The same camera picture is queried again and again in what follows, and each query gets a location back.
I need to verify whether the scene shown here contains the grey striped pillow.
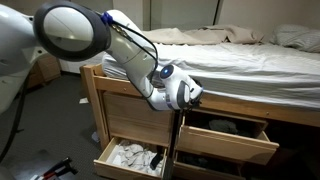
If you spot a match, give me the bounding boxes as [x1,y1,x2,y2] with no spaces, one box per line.
[269,24,320,53]

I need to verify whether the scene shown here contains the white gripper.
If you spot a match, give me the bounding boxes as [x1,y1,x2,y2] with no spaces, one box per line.
[160,64,203,110]

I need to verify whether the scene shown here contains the red black tool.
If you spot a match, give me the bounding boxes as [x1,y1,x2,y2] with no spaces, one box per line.
[29,157,78,180]

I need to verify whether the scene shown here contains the beige blanket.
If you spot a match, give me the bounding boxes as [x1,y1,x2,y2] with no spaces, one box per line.
[142,25,264,45]

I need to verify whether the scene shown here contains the white mattress with sheet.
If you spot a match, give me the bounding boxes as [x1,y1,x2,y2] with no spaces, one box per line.
[101,41,320,111]

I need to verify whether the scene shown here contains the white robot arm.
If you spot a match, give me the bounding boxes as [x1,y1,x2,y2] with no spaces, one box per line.
[0,0,203,113]

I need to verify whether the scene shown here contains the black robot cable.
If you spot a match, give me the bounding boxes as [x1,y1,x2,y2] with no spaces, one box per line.
[101,13,160,99]

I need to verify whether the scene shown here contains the white crumpled clothes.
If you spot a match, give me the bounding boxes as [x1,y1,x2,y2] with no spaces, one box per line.
[106,140,163,176]

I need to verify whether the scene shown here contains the wooden side cabinet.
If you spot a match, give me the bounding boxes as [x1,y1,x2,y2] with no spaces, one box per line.
[28,55,61,88]

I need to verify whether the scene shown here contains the wooden drawer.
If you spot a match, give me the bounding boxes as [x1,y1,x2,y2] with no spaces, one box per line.
[176,110,279,165]
[94,137,167,180]
[173,151,246,180]
[103,93,173,146]

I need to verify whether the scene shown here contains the black sock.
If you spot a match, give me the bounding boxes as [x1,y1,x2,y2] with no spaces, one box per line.
[150,153,163,170]

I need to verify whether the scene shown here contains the dark grey garment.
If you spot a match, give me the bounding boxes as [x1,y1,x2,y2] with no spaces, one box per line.
[209,120,238,134]

